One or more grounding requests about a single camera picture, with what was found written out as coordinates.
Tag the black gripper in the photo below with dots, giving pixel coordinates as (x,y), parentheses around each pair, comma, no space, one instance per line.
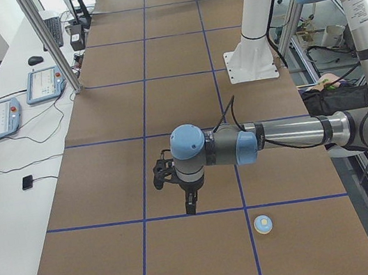
(192,185)

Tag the blue and cream bell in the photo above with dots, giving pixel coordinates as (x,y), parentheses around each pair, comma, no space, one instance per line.
(263,224)

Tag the brown paper mat blue grid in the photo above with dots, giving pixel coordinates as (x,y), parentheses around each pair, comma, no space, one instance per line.
(150,66)

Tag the small black square device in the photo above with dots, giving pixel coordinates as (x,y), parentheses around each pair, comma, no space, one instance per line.
(27,182)

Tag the far blue teach pendant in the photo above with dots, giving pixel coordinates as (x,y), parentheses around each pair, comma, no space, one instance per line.
(44,85)

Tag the black power adapter box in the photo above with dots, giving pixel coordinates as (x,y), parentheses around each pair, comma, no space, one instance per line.
(77,40)

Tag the black computer mouse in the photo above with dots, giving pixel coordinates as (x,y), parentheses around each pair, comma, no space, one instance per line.
(34,60)

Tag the black keyboard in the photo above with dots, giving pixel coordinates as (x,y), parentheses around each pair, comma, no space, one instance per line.
(54,27)

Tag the white pedestal column with base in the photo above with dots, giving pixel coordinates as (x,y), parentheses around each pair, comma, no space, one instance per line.
(252,59)

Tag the aluminium frame post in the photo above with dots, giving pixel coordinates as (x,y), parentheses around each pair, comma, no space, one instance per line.
(31,13)

